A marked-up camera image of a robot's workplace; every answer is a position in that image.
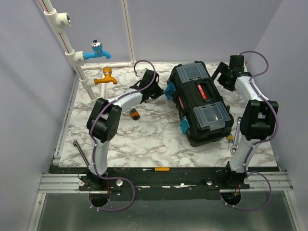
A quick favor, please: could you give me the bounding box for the silver ratchet wrench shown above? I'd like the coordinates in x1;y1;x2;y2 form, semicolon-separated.
230;117;242;154

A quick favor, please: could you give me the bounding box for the orange handle screwdriver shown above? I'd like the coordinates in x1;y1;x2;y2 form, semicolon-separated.
142;167;170;172

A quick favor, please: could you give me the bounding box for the white PVC pipe frame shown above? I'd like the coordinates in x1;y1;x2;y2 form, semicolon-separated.
37;0;136;103

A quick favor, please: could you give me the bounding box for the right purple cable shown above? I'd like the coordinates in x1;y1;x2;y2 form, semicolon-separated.
220;50;280;211

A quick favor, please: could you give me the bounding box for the orange black tape measure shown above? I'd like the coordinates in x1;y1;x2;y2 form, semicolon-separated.
129;108;140;120

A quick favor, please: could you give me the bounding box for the black plastic toolbox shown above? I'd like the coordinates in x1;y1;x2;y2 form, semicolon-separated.
165;61;234;147

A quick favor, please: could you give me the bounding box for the orange water tap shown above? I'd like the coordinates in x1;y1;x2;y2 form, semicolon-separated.
94;66;118;85

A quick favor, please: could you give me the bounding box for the blue water tap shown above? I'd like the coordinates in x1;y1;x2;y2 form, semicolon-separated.
83;39;112;60

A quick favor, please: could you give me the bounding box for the aluminium extrusion rail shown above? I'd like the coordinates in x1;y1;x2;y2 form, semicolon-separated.
38;174;84;193

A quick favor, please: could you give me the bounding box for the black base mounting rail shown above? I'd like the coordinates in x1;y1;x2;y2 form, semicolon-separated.
48;166;284;205

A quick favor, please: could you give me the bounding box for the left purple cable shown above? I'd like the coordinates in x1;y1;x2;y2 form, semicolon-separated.
89;59;159;213

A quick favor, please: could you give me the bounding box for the purple cable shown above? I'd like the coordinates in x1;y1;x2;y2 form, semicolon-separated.
89;59;159;213
220;50;280;211

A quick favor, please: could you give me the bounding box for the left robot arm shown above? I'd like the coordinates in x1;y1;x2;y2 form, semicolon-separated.
87;69;164;190

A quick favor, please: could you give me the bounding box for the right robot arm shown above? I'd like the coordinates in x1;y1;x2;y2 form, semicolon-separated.
212;53;279;189

